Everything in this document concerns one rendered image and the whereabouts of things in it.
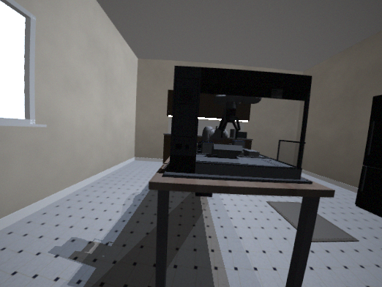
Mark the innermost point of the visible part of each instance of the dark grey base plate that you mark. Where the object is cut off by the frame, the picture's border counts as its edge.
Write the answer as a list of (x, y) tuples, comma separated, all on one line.
[(234, 178)]

